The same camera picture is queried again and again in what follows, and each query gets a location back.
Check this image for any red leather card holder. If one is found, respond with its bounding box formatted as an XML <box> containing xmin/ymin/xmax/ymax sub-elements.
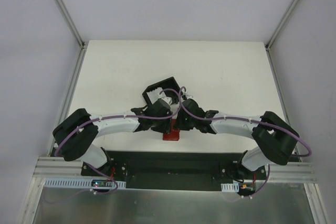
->
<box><xmin>162</xmin><ymin>119</ymin><xmax>180</xmax><ymax>141</ymax></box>

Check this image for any black card box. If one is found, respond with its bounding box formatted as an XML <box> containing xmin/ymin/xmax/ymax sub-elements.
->
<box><xmin>142</xmin><ymin>77</ymin><xmax>180</xmax><ymax>105</ymax></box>

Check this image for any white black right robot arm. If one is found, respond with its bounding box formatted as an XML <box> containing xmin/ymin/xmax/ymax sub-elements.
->
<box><xmin>173</xmin><ymin>99</ymin><xmax>299</xmax><ymax>179</ymax></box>

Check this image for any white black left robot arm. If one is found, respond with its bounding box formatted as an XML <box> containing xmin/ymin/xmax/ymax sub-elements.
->
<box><xmin>52</xmin><ymin>97</ymin><xmax>172</xmax><ymax>177</ymax></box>

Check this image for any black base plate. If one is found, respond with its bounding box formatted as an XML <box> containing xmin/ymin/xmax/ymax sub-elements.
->
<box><xmin>80</xmin><ymin>150</ymin><xmax>266</xmax><ymax>190</ymax></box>

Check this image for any right white cable duct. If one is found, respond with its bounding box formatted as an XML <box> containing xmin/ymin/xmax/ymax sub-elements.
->
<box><xmin>220</xmin><ymin>183</ymin><xmax>239</xmax><ymax>193</ymax></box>

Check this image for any white cable duct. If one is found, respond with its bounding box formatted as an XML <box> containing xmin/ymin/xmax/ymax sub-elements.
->
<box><xmin>44</xmin><ymin>178</ymin><xmax>127</xmax><ymax>189</ymax></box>
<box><xmin>220</xmin><ymin>183</ymin><xmax>239</xmax><ymax>193</ymax></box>

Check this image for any aluminium front rail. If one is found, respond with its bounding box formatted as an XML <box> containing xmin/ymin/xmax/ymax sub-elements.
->
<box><xmin>33</xmin><ymin>157</ymin><xmax>83</xmax><ymax>177</ymax></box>

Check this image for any left white cable duct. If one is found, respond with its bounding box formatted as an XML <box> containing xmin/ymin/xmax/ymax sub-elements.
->
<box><xmin>44</xmin><ymin>178</ymin><xmax>127</xmax><ymax>189</ymax></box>

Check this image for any left aluminium frame post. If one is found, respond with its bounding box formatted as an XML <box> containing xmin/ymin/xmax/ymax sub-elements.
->
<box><xmin>54</xmin><ymin>0</ymin><xmax>86</xmax><ymax>48</ymax></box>

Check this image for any aluminium frame post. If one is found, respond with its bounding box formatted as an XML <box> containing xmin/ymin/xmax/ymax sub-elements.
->
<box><xmin>265</xmin><ymin>0</ymin><xmax>301</xmax><ymax>51</ymax></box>
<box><xmin>54</xmin><ymin>0</ymin><xmax>86</xmax><ymax>48</ymax></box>

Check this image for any right aluminium frame post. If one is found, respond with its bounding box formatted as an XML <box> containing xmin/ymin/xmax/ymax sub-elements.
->
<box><xmin>265</xmin><ymin>0</ymin><xmax>301</xmax><ymax>51</ymax></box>

